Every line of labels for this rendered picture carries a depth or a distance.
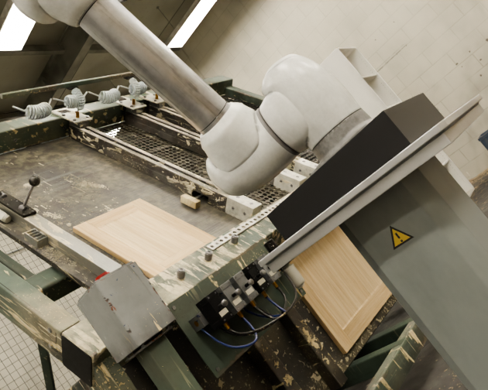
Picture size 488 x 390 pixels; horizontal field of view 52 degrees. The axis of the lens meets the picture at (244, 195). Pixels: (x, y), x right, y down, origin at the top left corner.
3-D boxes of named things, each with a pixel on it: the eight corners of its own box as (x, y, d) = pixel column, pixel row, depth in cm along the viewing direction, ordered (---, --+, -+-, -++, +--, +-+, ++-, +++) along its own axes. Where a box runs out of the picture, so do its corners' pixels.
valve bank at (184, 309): (245, 362, 125) (190, 285, 128) (216, 379, 134) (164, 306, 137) (333, 275, 163) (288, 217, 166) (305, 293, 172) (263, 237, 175)
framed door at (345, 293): (343, 354, 203) (346, 353, 202) (261, 247, 211) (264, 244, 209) (413, 263, 272) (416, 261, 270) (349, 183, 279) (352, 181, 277)
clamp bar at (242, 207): (248, 227, 189) (256, 169, 178) (50, 131, 244) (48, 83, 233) (262, 217, 196) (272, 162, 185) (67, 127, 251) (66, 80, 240)
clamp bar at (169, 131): (294, 196, 216) (305, 145, 205) (108, 117, 271) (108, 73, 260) (306, 189, 223) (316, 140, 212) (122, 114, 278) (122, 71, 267)
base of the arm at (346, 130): (395, 115, 125) (380, 99, 125) (369, 128, 106) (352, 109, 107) (343, 161, 134) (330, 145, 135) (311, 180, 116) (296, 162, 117)
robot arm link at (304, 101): (357, 106, 109) (293, 33, 112) (297, 160, 116) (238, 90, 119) (367, 108, 124) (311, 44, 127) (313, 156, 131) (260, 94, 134)
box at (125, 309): (141, 350, 105) (93, 281, 107) (118, 367, 113) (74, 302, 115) (180, 322, 114) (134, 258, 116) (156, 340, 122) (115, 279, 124)
